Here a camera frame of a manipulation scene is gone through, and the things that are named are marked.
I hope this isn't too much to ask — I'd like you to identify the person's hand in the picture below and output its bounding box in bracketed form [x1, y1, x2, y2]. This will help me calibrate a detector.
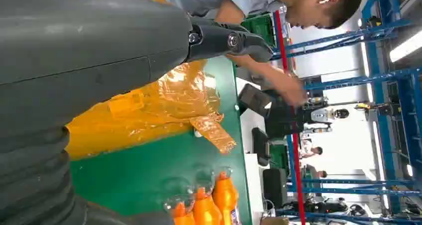
[279, 78, 309, 108]

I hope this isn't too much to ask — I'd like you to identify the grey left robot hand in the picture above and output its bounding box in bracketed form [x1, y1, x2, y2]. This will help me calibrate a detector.
[0, 0, 274, 142]

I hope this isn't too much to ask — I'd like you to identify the orange drink bottle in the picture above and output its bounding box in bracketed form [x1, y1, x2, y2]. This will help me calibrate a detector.
[164, 194, 197, 225]
[212, 166, 242, 225]
[193, 170, 223, 225]

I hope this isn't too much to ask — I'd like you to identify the white humanoid robot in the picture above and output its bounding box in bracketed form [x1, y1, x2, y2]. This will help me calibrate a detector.
[301, 96, 350, 134]

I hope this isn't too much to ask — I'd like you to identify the black tablet on stand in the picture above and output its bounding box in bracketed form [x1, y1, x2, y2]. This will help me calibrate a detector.
[238, 83, 273, 117]

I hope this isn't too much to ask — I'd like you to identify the person in background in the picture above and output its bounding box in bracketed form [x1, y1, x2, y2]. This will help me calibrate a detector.
[305, 165, 329, 181]
[299, 145, 324, 159]

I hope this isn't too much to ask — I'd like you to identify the green plastic crate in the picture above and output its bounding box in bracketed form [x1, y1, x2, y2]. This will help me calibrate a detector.
[241, 13, 276, 48]

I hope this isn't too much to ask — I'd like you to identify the red pole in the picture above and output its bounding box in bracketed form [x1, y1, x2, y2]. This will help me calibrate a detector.
[274, 10, 306, 225]

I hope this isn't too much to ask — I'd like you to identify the black bag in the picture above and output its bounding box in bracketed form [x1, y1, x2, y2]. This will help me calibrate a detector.
[262, 168, 289, 209]

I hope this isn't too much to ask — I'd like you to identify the white table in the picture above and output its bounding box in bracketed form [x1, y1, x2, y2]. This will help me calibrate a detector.
[235, 77, 275, 225]

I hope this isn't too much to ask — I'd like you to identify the yellow plastic sheet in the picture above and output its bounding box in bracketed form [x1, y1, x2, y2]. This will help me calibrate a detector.
[64, 0, 237, 161]

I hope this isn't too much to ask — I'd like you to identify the ceiling light strip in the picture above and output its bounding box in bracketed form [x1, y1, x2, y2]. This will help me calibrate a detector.
[389, 30, 422, 63]

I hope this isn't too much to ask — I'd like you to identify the open cardboard box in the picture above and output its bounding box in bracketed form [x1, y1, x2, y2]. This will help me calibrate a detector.
[259, 216, 291, 225]

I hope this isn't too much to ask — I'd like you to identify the green table mat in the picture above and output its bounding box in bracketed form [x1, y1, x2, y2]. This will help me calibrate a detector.
[70, 56, 253, 225]

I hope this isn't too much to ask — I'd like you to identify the blue metal rack frame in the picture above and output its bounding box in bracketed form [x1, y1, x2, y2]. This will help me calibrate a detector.
[272, 0, 422, 225]

